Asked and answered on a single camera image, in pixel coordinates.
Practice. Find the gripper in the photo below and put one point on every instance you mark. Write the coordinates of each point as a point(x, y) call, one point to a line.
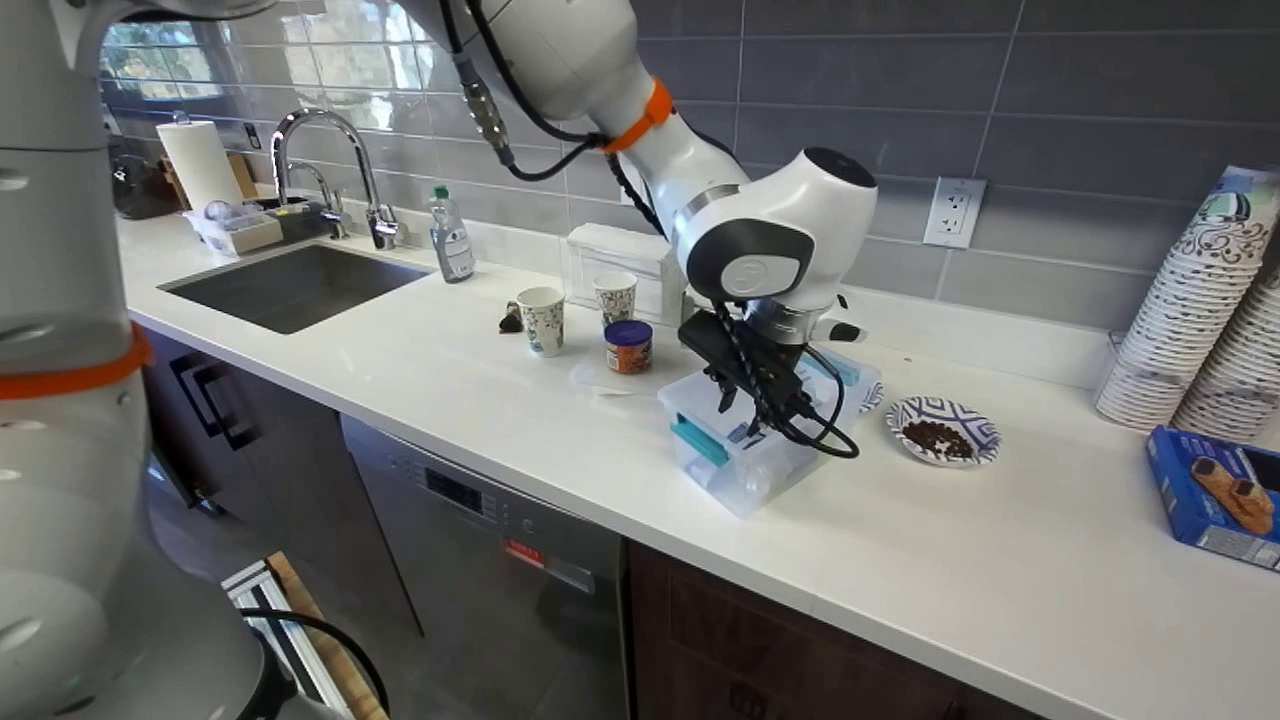
point(775, 362)

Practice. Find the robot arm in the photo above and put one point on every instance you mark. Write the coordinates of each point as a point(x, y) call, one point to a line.
point(560, 50)

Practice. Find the heap of chocolate pieces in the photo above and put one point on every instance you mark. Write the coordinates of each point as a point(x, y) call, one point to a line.
point(938, 440)

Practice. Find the patterned paper plate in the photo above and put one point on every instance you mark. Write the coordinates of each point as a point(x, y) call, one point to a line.
point(872, 397)
point(945, 412)

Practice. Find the orange can purple lid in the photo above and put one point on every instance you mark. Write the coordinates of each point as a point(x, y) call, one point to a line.
point(628, 350)

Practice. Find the patterned paper cup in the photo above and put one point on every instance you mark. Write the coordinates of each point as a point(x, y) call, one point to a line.
point(543, 322)
point(615, 297)

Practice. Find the white plastic container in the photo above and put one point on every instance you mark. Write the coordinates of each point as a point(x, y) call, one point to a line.
point(625, 255)

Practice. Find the small black clip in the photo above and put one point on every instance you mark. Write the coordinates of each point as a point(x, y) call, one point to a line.
point(511, 320)

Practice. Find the brown cabinet door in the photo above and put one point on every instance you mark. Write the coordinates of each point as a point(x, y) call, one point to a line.
point(780, 650)

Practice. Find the steel dishwasher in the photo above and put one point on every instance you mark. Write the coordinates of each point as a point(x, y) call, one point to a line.
point(480, 590)

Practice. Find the clear dish soap bottle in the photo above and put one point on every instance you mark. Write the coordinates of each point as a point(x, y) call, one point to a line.
point(452, 240)

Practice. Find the stack of patterned paper cups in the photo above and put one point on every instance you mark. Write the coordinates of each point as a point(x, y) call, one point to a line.
point(1190, 300)
point(1240, 380)

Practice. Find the small chrome tap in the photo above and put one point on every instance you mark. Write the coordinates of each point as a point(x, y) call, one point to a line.
point(330, 205)

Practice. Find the dark cabinet door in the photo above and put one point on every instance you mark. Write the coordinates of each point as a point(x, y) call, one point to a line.
point(300, 520)

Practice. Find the steel sink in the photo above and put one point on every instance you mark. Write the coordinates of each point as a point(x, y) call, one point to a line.
point(295, 285)

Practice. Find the blue snack box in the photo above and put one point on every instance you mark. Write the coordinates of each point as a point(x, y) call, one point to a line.
point(1215, 495)

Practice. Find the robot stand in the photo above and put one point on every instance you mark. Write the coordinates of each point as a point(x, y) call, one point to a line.
point(300, 640)

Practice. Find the clear plastic tray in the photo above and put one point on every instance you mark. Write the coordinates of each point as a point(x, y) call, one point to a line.
point(235, 230)

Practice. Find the paper towel roll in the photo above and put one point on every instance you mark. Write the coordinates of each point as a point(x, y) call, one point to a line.
point(200, 165)

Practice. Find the black kitchen appliance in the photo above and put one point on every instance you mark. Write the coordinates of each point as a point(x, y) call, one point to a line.
point(140, 185)

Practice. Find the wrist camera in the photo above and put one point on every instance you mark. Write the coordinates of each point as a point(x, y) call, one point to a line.
point(712, 340)

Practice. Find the white wall socket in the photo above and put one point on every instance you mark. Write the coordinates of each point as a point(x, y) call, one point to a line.
point(954, 212)

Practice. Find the small wall socket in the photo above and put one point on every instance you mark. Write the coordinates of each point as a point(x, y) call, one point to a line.
point(253, 136)

